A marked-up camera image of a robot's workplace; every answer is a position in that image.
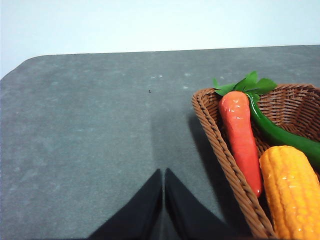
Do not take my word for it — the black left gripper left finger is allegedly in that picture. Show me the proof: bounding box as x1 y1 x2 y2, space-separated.
89 169 163 240

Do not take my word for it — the brown wicker basket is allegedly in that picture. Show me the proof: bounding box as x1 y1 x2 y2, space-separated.
192 83 320 238

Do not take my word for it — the yellow toy corn cob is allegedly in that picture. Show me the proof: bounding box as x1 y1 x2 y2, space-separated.
259 146 320 240

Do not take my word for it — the orange toy carrot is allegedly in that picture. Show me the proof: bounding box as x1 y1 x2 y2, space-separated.
213 72 277 197

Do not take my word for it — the green toy chili pepper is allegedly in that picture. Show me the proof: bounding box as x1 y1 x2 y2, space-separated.
247 93 320 167

